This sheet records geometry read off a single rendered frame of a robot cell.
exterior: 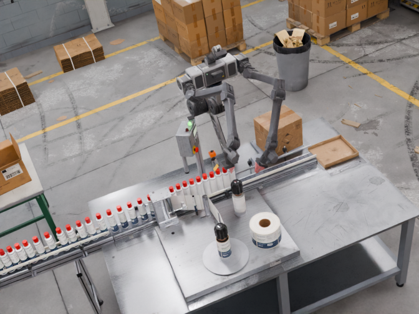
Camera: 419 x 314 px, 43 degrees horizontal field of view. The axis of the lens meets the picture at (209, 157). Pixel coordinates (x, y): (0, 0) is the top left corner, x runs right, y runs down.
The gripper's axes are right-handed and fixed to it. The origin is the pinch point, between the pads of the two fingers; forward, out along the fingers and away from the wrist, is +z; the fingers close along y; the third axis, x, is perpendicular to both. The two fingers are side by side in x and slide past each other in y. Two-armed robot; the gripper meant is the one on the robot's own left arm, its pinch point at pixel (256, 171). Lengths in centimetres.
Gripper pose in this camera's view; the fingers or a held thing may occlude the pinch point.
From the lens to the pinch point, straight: 400.2
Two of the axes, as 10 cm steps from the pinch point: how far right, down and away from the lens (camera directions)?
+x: 8.1, 2.2, 5.5
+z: -4.6, 8.1, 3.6
